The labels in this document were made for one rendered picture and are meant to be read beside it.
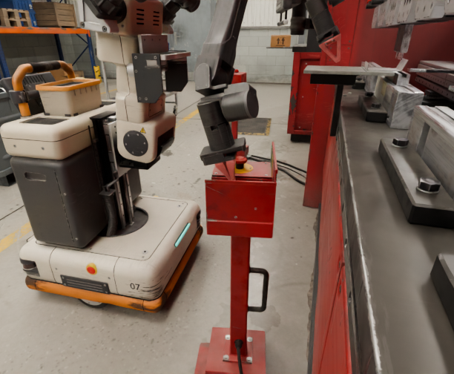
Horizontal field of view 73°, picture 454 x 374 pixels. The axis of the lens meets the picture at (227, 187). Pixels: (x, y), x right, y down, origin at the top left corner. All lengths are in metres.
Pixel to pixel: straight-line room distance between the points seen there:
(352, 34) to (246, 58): 6.49
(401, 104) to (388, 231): 0.55
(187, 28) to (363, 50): 7.01
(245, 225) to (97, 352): 0.90
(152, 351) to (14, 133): 0.96
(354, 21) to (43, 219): 1.80
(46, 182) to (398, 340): 1.24
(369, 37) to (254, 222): 1.48
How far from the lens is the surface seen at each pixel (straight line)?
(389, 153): 0.64
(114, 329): 1.49
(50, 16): 8.79
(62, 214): 1.38
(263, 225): 0.74
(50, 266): 1.54
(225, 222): 0.74
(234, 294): 0.98
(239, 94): 0.64
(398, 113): 0.94
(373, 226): 0.45
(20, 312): 1.74
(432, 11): 0.73
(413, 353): 0.31
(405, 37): 1.12
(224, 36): 0.71
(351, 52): 2.01
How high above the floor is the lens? 1.10
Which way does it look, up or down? 26 degrees down
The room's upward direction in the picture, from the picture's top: straight up
